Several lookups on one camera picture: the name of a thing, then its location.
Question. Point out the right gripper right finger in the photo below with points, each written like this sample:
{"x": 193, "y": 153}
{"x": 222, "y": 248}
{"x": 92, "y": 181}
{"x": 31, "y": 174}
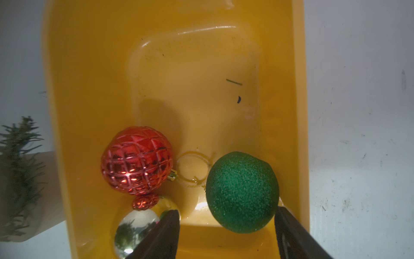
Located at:
{"x": 294, "y": 241}

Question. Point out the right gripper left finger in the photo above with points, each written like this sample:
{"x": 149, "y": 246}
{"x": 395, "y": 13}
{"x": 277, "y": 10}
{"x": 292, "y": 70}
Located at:
{"x": 162, "y": 240}

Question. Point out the silver shiny ball ornament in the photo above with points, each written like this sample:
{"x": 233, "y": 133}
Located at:
{"x": 137, "y": 224}

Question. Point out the green glitter ball ornament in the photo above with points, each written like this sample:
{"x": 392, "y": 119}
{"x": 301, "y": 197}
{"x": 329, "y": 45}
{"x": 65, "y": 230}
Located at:
{"x": 242, "y": 192}

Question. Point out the red faceted ball ornament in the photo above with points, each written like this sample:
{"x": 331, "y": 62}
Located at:
{"x": 137, "y": 161}

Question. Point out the small green christmas tree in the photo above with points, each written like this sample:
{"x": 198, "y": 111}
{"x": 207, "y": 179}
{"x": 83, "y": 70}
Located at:
{"x": 20, "y": 170}

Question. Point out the yellow plastic tray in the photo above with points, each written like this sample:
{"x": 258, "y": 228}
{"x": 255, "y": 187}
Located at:
{"x": 212, "y": 76}

